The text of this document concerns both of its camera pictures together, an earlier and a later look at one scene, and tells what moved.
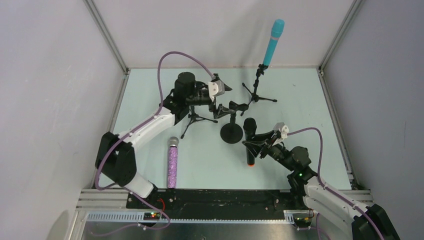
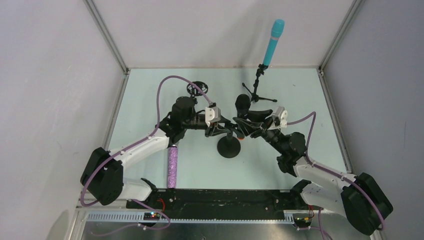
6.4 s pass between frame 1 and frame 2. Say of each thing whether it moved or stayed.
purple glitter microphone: stayed
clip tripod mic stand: stayed
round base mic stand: moved
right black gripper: moved
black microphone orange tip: moved
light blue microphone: stayed
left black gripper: moved
